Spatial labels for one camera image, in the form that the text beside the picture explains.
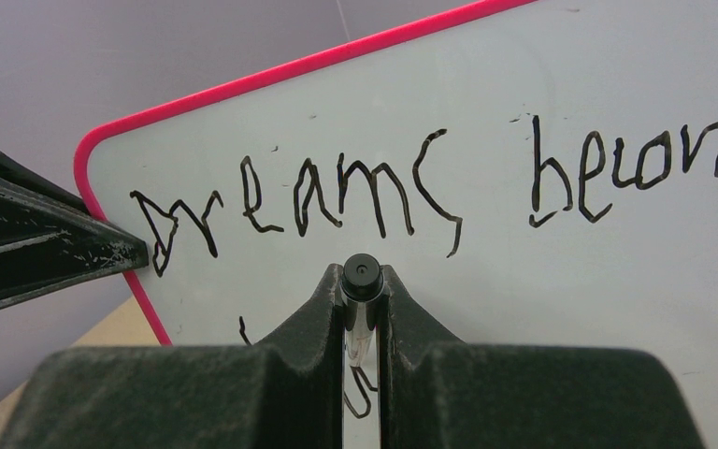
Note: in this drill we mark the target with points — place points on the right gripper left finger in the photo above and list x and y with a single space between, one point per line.
284 391

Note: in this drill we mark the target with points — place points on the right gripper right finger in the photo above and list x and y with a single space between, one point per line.
438 391

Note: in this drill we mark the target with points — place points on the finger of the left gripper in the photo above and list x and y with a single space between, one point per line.
45 246
13 172

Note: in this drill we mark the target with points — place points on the black whiteboard marker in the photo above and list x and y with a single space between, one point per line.
362 289

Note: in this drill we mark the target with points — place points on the whiteboard with red frame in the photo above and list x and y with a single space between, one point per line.
539 172

